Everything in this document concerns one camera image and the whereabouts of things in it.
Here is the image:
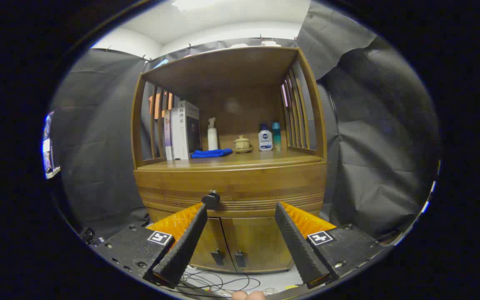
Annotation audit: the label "white pump bottle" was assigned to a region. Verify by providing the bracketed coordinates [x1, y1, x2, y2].
[207, 117, 219, 151]

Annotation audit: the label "wooden countertop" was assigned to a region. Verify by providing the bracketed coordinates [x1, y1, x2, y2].
[138, 148, 323, 170]

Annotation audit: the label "white lotion bottle blue cap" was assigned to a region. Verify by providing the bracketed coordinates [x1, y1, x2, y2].
[258, 124, 273, 151]

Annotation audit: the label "wooden cabinet door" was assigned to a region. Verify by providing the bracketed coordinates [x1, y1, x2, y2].
[189, 217, 236, 273]
[222, 216, 304, 274]

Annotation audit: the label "teal bottle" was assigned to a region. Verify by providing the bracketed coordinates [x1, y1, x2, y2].
[272, 122, 282, 151]

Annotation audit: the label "wooden drawer with black knob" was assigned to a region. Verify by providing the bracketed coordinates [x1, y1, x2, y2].
[134, 162, 327, 218]

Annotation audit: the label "folded blue cloth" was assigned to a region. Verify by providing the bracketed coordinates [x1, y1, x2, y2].
[191, 148, 233, 159]

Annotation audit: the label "thick white book dark cover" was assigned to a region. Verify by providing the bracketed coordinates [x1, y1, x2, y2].
[176, 100, 202, 160]

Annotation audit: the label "beige lidded teacup with saucer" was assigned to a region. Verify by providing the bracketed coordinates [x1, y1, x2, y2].
[232, 135, 253, 153]

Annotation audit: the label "thin purple book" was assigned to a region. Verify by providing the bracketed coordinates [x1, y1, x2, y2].
[164, 110, 173, 161]

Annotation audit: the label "wooden cabinet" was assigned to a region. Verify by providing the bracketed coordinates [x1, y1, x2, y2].
[131, 46, 328, 274]

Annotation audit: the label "thin white book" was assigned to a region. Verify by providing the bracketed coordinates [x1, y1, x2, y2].
[170, 107, 180, 160]

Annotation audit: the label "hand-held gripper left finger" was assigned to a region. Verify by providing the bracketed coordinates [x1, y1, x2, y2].
[91, 203, 208, 289]

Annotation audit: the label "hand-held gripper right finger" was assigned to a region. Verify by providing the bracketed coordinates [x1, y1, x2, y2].
[275, 202, 386, 289]

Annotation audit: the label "black cables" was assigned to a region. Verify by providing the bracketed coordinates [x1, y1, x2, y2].
[173, 267, 265, 298]

